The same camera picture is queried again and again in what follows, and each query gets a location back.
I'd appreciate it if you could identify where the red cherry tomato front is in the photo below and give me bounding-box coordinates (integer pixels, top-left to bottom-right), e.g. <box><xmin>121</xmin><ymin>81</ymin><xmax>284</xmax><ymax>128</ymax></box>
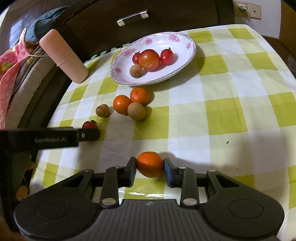
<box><xmin>160</xmin><ymin>48</ymin><xmax>174</xmax><ymax>65</ymax></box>

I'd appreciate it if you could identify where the large round red tomato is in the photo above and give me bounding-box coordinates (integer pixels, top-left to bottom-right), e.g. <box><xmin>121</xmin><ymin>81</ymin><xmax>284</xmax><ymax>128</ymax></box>
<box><xmin>139</xmin><ymin>49</ymin><xmax>161</xmax><ymax>71</ymax></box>

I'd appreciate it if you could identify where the dark wooden drawer cabinet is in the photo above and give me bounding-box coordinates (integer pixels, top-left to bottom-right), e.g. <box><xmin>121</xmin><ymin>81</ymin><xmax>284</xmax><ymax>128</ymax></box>
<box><xmin>53</xmin><ymin>1</ymin><xmax>234</xmax><ymax>61</ymax></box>

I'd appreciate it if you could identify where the oval red cherry tomato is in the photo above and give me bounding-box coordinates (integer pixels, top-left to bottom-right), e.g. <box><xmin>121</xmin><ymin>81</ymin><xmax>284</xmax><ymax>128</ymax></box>
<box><xmin>82</xmin><ymin>120</ymin><xmax>98</xmax><ymax>128</ymax></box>

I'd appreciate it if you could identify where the orange tangerine front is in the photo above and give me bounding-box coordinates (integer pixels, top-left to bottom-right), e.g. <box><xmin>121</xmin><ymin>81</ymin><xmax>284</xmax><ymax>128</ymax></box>
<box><xmin>136</xmin><ymin>152</ymin><xmax>164</xmax><ymax>178</ymax></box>

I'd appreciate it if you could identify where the white floral ceramic plate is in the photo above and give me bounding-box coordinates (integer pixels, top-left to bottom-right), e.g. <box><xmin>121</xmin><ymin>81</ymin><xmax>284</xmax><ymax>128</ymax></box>
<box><xmin>110</xmin><ymin>32</ymin><xmax>197</xmax><ymax>86</ymax></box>

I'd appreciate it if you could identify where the pink ribbed cylindrical container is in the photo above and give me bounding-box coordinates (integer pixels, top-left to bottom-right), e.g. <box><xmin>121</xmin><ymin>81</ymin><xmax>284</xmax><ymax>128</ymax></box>
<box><xmin>39</xmin><ymin>29</ymin><xmax>89</xmax><ymax>84</ymax></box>

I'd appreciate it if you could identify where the silver drawer handle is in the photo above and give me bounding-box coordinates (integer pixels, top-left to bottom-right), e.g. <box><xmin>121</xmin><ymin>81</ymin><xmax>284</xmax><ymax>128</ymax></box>
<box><xmin>117</xmin><ymin>10</ymin><xmax>149</xmax><ymax>27</ymax></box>

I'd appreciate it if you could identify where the orange tangerine rear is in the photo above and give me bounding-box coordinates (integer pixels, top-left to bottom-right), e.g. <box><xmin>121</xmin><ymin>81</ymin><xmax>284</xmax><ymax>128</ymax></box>
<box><xmin>130</xmin><ymin>87</ymin><xmax>150</xmax><ymax>105</ymax></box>

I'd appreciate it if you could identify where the wall power outlet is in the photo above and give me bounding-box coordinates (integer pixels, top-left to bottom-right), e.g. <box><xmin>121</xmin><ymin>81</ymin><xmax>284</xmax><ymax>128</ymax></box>
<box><xmin>233</xmin><ymin>1</ymin><xmax>261</xmax><ymax>20</ymax></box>

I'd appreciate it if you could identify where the brown longan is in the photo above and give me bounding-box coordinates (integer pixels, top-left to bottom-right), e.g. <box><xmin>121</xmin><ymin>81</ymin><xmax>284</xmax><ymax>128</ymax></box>
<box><xmin>129</xmin><ymin>64</ymin><xmax>143</xmax><ymax>78</ymax></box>
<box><xmin>127</xmin><ymin>102</ymin><xmax>145</xmax><ymax>121</ymax></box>
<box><xmin>95</xmin><ymin>104</ymin><xmax>110</xmax><ymax>118</ymax></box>

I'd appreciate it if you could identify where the red cherry tomato with stem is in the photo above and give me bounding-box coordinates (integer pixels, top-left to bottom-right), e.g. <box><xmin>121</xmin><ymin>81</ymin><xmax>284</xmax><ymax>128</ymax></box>
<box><xmin>132</xmin><ymin>52</ymin><xmax>141</xmax><ymax>65</ymax></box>

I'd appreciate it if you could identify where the green white checkered tablecloth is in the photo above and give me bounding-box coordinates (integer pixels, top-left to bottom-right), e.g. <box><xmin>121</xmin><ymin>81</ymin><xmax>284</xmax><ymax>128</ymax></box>
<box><xmin>30</xmin><ymin>25</ymin><xmax>295</xmax><ymax>240</ymax></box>

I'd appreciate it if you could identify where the orange tangerine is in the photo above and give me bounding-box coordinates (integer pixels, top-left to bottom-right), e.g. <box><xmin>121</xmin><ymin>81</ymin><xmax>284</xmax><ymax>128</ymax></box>
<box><xmin>130</xmin><ymin>87</ymin><xmax>150</xmax><ymax>105</ymax></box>
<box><xmin>113</xmin><ymin>95</ymin><xmax>132</xmax><ymax>115</ymax></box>
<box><xmin>136</xmin><ymin>152</ymin><xmax>164</xmax><ymax>178</ymax></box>

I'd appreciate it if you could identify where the brown cardboard box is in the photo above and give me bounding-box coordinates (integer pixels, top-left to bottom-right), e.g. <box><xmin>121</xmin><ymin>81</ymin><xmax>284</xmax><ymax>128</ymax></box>
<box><xmin>279</xmin><ymin>1</ymin><xmax>295</xmax><ymax>73</ymax></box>

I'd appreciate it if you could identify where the orange tangerine middle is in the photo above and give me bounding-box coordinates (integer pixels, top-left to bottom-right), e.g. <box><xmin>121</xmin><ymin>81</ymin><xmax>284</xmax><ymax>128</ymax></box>
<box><xmin>113</xmin><ymin>95</ymin><xmax>132</xmax><ymax>115</ymax></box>

